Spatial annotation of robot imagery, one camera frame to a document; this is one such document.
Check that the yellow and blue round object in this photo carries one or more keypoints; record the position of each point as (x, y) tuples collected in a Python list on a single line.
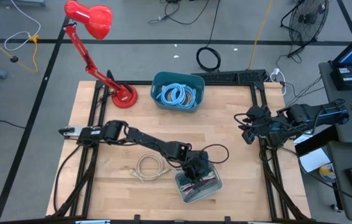
[(326, 171)]

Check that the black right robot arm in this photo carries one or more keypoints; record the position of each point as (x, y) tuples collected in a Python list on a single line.
[(306, 113)]

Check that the black round plug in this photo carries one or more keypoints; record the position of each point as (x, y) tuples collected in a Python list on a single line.
[(14, 59)]

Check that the black floor fan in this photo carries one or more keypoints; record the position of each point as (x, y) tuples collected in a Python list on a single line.
[(308, 20)]

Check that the black aluminium frame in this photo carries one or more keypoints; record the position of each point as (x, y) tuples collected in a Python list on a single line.
[(238, 76)]

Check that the dark grey desk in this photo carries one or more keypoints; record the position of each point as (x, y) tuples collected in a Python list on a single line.
[(337, 155)]

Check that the teal plastic bin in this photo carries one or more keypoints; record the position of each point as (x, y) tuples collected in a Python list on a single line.
[(179, 76)]

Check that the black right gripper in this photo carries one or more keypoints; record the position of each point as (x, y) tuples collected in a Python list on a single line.
[(261, 124)]

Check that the black mini computer box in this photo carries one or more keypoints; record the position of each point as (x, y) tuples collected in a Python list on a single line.
[(348, 77)]

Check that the red desk lamp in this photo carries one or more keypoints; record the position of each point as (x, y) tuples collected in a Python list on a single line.
[(95, 18)]

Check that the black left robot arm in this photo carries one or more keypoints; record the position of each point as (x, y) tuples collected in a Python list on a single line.
[(151, 141)]

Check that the small white paper sheet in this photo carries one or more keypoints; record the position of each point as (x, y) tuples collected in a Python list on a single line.
[(303, 140)]

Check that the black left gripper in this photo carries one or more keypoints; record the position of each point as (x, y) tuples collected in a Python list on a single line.
[(196, 165)]

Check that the grey plastic tray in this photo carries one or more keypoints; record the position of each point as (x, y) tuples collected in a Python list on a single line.
[(216, 186)]

